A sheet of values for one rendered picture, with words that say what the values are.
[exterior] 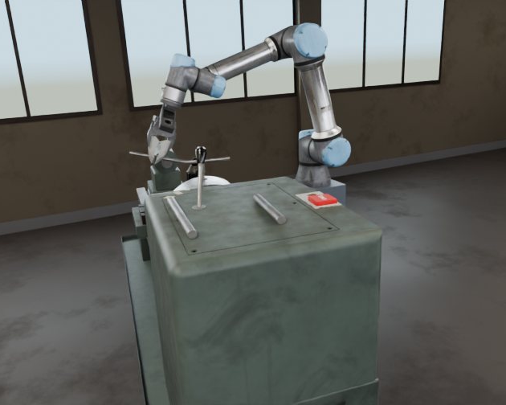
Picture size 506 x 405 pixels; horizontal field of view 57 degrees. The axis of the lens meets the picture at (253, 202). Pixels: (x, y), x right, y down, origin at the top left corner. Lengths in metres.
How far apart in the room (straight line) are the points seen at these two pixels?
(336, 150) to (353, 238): 0.80
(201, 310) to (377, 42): 5.81
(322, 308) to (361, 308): 0.10
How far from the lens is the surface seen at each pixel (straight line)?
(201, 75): 1.59
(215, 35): 5.46
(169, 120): 1.52
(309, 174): 1.96
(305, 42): 1.70
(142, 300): 2.35
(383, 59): 6.62
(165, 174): 2.70
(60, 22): 5.15
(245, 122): 5.65
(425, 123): 7.26
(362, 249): 1.06
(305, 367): 1.14
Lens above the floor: 1.64
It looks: 18 degrees down
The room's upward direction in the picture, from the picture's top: 3 degrees counter-clockwise
